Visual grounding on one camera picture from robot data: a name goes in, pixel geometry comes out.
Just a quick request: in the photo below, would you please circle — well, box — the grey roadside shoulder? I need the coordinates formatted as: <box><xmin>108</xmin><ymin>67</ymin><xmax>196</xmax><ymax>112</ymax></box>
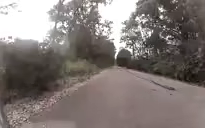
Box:
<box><xmin>127</xmin><ymin>68</ymin><xmax>205</xmax><ymax>101</ymax></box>

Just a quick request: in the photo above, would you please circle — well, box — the dark round bush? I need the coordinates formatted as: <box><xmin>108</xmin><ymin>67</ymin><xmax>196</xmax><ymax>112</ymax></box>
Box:
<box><xmin>115</xmin><ymin>47</ymin><xmax>133</xmax><ymax>68</ymax></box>

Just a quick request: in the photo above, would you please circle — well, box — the dense wood of trees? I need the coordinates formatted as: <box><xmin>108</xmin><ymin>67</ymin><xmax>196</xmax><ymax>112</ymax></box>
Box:
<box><xmin>0</xmin><ymin>0</ymin><xmax>118</xmax><ymax>101</ymax></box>

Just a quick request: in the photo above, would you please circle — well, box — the grey asphalt road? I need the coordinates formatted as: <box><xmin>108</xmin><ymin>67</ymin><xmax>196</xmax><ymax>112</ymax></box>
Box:
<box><xmin>21</xmin><ymin>65</ymin><xmax>205</xmax><ymax>128</ymax></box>

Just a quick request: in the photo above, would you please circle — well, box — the row of trees with bushes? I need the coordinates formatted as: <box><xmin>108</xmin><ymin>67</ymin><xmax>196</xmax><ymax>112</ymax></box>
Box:
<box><xmin>119</xmin><ymin>0</ymin><xmax>205</xmax><ymax>90</ymax></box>

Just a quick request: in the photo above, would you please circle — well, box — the leaf-strewn roadside verge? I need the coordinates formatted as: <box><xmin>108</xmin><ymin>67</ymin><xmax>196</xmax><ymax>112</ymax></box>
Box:
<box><xmin>2</xmin><ymin>67</ymin><xmax>106</xmax><ymax>128</ymax></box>

